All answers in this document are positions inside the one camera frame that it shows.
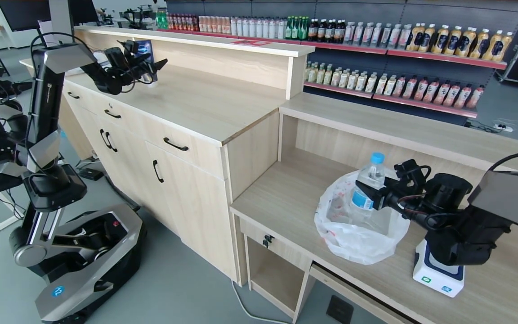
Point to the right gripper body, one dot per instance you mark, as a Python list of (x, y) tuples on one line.
[(404, 203)]

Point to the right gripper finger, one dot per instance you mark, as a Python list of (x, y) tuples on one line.
[(368, 184), (377, 201)]

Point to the clear water bottle blue cap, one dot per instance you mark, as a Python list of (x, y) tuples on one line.
[(369, 176)]

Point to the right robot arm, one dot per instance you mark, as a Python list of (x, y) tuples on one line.
[(497, 202)]

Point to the white plastic shopping bag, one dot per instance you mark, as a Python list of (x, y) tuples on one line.
[(353, 234)]

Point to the white barcode scanner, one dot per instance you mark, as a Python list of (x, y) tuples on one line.
[(439, 274)]

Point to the wooden keyboard tray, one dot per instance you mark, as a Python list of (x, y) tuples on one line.
[(353, 292)]

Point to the row of bottles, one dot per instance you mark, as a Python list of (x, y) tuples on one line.
[(331, 30), (389, 85)]

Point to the wooden drawer with lock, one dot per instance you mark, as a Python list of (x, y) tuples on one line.
[(281, 245)]

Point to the black floor socket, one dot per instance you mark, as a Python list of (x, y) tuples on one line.
[(340, 309)]

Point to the white power strip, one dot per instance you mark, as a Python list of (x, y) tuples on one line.
[(503, 127)]

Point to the black shop shelf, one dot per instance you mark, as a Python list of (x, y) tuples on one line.
[(421, 67)]

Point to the wooden counter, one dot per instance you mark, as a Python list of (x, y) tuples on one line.
[(241, 112)]

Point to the small black display stand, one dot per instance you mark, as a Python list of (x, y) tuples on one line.
[(144, 49)]

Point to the black power adapter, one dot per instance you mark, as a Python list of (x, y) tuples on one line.
[(91, 174)]

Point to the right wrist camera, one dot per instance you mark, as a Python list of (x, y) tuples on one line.
[(409, 173)]

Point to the black wall screen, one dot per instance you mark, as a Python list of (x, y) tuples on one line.
[(25, 13)]

